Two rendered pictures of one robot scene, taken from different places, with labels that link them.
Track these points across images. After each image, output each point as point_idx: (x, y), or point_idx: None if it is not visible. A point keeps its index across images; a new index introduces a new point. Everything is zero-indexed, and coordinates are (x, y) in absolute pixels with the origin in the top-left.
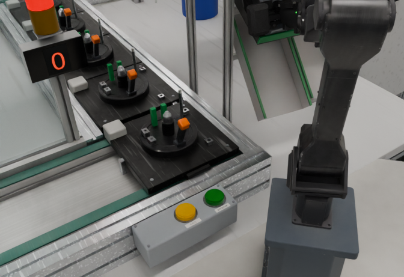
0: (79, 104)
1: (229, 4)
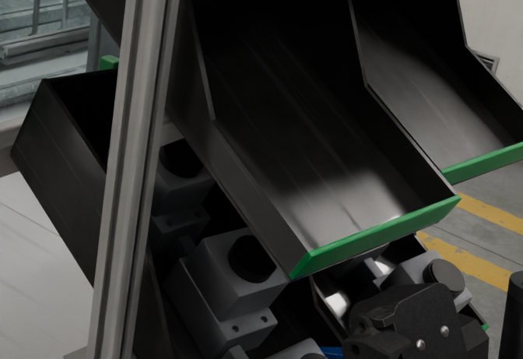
0: None
1: (118, 357)
